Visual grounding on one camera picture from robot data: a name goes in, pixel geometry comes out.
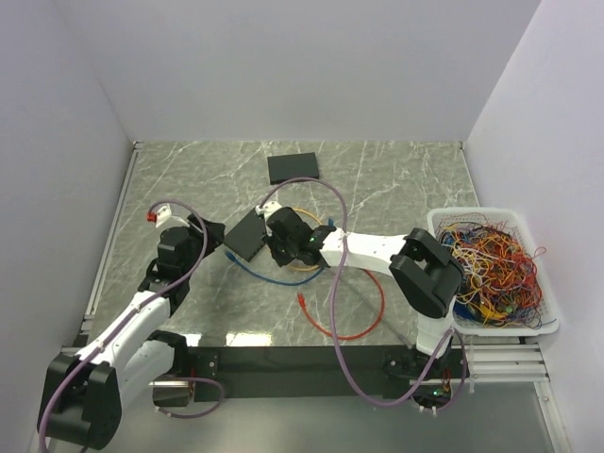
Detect blue ethernet cable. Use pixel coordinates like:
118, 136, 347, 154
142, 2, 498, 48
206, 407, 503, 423
224, 217, 336, 287

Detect yellow ethernet cable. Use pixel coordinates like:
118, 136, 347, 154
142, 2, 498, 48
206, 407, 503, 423
287, 208, 327, 273

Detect black TP-Link network switch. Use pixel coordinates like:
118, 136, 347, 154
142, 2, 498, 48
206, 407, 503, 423
224, 208, 266, 261

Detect grey ethernet cable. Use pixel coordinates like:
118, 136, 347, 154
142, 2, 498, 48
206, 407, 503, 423
342, 277, 411, 348

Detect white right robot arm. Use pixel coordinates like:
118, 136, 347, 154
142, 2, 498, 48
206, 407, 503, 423
255, 202, 463, 377

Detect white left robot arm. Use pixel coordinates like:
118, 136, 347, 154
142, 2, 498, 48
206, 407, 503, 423
37, 214, 226, 451

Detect white plastic basket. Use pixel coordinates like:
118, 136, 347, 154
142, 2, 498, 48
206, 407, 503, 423
428, 207, 561, 337

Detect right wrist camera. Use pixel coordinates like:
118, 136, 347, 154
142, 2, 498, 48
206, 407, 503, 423
255, 201, 282, 220

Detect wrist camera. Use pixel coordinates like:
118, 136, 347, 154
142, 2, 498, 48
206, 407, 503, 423
255, 201, 282, 220
145, 204, 189, 229

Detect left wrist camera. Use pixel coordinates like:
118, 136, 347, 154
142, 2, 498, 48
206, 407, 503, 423
145, 204, 189, 229

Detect red ethernet cable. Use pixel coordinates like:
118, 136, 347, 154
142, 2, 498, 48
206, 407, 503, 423
295, 268, 386, 341

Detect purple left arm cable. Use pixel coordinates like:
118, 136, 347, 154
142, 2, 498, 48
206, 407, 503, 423
36, 200, 226, 453

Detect black Mercury network switch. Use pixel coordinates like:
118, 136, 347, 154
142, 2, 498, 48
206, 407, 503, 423
267, 153, 320, 185

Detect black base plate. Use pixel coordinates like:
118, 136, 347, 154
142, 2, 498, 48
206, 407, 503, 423
162, 345, 469, 410

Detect tangled colourful wires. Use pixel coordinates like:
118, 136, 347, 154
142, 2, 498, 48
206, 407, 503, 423
434, 212, 558, 331

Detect aluminium rail frame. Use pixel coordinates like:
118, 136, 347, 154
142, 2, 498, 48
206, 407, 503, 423
27, 140, 567, 453

